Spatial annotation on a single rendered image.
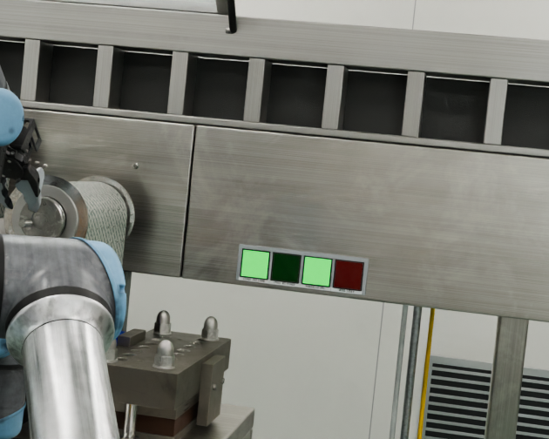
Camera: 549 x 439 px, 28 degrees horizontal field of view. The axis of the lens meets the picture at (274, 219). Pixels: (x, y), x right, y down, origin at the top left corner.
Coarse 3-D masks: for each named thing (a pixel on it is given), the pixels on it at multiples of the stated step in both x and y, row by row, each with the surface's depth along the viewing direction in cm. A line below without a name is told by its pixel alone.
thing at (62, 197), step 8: (48, 192) 181; (56, 192) 181; (64, 192) 181; (64, 200) 181; (72, 200) 181; (16, 208) 182; (64, 208) 181; (72, 208) 180; (16, 216) 182; (72, 216) 180; (16, 224) 182; (72, 224) 180; (16, 232) 182; (64, 232) 181; (72, 232) 180
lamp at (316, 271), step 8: (312, 264) 207; (320, 264) 207; (328, 264) 206; (304, 272) 207; (312, 272) 207; (320, 272) 207; (328, 272) 206; (304, 280) 207; (312, 280) 207; (320, 280) 207; (328, 280) 206
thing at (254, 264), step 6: (246, 252) 209; (252, 252) 209; (258, 252) 209; (246, 258) 209; (252, 258) 209; (258, 258) 209; (264, 258) 208; (246, 264) 209; (252, 264) 209; (258, 264) 209; (264, 264) 208; (246, 270) 209; (252, 270) 209; (258, 270) 209; (264, 270) 208; (252, 276) 209; (258, 276) 209; (264, 276) 209
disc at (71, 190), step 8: (48, 176) 181; (56, 176) 181; (48, 184) 181; (56, 184) 181; (64, 184) 181; (16, 192) 182; (72, 192) 181; (16, 200) 183; (80, 200) 181; (80, 208) 181; (8, 216) 183; (80, 216) 181; (88, 216) 181; (8, 224) 183; (80, 224) 181; (8, 232) 183; (80, 232) 181
